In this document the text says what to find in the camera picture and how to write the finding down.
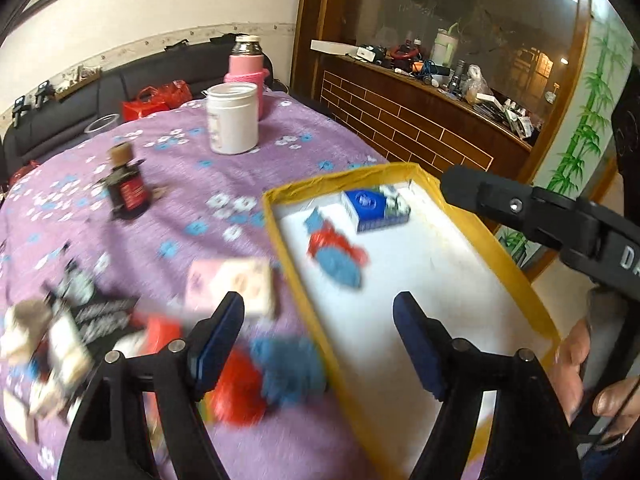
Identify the blue tissue pack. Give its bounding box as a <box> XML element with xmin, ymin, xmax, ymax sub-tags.
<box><xmin>341</xmin><ymin>187</ymin><xmax>397</xmax><ymax>235</ymax></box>

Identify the pink thermos bottle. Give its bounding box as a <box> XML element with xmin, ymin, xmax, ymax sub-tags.
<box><xmin>223</xmin><ymin>35</ymin><xmax>271</xmax><ymax>121</ymax></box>

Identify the blue cloth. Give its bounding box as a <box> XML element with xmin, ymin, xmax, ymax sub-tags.
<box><xmin>250</xmin><ymin>337</ymin><xmax>329</xmax><ymax>411</ymax></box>

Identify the counter clutter pile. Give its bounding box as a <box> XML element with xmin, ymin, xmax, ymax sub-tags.
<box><xmin>357</xmin><ymin>42</ymin><xmax>543</xmax><ymax>141</ymax></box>

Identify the wooden tray with figurines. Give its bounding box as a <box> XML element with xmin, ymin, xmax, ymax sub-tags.
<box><xmin>55</xmin><ymin>65</ymin><xmax>104</xmax><ymax>102</ymax></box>

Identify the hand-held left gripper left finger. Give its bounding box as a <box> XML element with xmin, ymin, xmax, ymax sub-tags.
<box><xmin>57</xmin><ymin>291</ymin><xmax>246</xmax><ymax>480</ymax></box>

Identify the red gift bag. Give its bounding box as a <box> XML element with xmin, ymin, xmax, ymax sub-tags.
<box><xmin>122</xmin><ymin>80</ymin><xmax>192</xmax><ymax>123</ymax></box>

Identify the wooden cabinet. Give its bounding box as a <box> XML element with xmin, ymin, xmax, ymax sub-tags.
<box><xmin>292</xmin><ymin>0</ymin><xmax>596</xmax><ymax>186</ymax></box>

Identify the black printed packet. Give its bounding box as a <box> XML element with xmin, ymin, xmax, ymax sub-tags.
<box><xmin>27</xmin><ymin>260</ymin><xmax>140</xmax><ymax>418</ymax></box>

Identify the black sofa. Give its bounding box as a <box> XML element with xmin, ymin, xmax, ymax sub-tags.
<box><xmin>0</xmin><ymin>40</ymin><xmax>321</xmax><ymax>196</ymax></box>

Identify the person's right hand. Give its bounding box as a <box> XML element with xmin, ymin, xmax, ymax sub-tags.
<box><xmin>549</xmin><ymin>317</ymin><xmax>640</xmax><ymax>453</ymax></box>

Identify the red mesh bag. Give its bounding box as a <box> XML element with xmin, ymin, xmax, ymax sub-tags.
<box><xmin>205</xmin><ymin>350</ymin><xmax>269</xmax><ymax>426</ymax></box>

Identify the blue sock bundle red band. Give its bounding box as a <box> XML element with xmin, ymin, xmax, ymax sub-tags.
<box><xmin>305</xmin><ymin>207</ymin><xmax>371</xmax><ymax>291</ymax></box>

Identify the red plastic bag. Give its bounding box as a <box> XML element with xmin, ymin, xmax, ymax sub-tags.
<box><xmin>7</xmin><ymin>160</ymin><xmax>43</xmax><ymax>183</ymax></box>

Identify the white plastic jar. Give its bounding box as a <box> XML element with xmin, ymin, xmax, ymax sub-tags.
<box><xmin>206</xmin><ymin>82</ymin><xmax>260</xmax><ymax>156</ymax></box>

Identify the clear plastic cup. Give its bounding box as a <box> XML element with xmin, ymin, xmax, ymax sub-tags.
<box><xmin>84</xmin><ymin>114</ymin><xmax>121</xmax><ymax>136</ymax></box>

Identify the white flat box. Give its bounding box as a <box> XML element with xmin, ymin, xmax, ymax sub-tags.
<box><xmin>310</xmin><ymin>39</ymin><xmax>359</xmax><ymax>57</ymax></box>

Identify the dark bottle red label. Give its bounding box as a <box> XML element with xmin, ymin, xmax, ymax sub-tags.
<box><xmin>102</xmin><ymin>142</ymin><xmax>153</xmax><ymax>221</ymax></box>

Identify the white green jug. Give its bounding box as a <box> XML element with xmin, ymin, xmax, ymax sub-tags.
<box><xmin>431</xmin><ymin>27</ymin><xmax>459</xmax><ymax>66</ymax></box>

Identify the bamboo print glass panel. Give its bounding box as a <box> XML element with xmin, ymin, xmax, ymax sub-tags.
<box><xmin>492</xmin><ymin>10</ymin><xmax>636</xmax><ymax>281</ymax></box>

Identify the metal motor device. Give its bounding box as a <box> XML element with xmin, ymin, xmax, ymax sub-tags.
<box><xmin>45</xmin><ymin>255</ymin><xmax>98</xmax><ymax>306</ymax></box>

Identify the green patterned tissue pack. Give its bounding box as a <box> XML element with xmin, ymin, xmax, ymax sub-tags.
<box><xmin>380</xmin><ymin>185</ymin><xmax>412</xmax><ymax>224</ymax></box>

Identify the yellow cardboard box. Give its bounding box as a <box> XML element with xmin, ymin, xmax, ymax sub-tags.
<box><xmin>262</xmin><ymin>162</ymin><xmax>561</xmax><ymax>480</ymax></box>

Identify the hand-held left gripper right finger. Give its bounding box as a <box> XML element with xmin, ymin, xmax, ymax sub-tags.
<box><xmin>392</xmin><ymin>291</ymin><xmax>583</xmax><ymax>480</ymax></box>

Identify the pink tissue pack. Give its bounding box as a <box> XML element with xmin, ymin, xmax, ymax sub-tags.
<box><xmin>184</xmin><ymin>257</ymin><xmax>277</xmax><ymax>319</ymax></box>

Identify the purple floral tablecloth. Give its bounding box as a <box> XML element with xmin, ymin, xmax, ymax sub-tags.
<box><xmin>0</xmin><ymin>92</ymin><xmax>416</xmax><ymax>480</ymax></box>

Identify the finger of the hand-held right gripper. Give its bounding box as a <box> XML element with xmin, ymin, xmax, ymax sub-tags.
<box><xmin>441</xmin><ymin>165</ymin><xmax>602</xmax><ymax>260</ymax></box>

